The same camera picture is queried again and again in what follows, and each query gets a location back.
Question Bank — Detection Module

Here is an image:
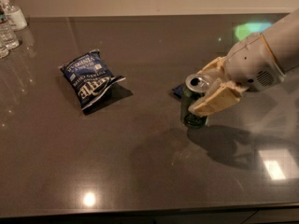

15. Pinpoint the green soda can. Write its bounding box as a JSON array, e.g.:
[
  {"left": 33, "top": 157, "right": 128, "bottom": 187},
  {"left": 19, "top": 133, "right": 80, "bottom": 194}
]
[{"left": 180, "top": 74, "right": 209, "bottom": 129}]

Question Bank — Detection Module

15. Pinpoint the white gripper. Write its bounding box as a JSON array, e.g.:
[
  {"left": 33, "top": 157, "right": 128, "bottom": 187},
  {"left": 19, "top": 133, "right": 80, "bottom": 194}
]
[{"left": 188, "top": 33, "right": 286, "bottom": 117}]

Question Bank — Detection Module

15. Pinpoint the white hand sanitizer bottle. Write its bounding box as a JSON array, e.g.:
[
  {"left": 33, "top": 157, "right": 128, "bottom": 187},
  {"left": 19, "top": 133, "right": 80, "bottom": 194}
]
[{"left": 0, "top": 0, "right": 27, "bottom": 31}]

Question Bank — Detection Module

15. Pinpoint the clear bottle at edge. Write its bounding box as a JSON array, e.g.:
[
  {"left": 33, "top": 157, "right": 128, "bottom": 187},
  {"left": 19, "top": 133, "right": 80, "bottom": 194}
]
[{"left": 0, "top": 38, "right": 9, "bottom": 59}]

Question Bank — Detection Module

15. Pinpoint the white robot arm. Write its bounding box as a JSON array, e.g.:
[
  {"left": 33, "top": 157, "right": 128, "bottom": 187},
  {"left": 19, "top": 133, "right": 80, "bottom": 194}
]
[{"left": 189, "top": 10, "right": 299, "bottom": 117}]

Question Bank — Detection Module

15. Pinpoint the blue kettle chips bag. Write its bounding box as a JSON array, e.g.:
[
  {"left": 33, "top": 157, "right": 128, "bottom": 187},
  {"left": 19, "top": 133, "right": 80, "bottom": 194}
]
[{"left": 59, "top": 49, "right": 125, "bottom": 110}]

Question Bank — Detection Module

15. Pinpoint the blue rxbar blueberry wrapper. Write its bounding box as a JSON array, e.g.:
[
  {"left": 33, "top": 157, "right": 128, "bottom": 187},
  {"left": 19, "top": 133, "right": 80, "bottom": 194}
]
[{"left": 172, "top": 84, "right": 183, "bottom": 98}]

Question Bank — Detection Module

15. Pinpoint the clear plastic water bottle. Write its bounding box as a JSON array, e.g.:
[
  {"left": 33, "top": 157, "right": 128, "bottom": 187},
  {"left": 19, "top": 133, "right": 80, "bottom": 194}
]
[{"left": 0, "top": 6, "right": 20, "bottom": 49}]

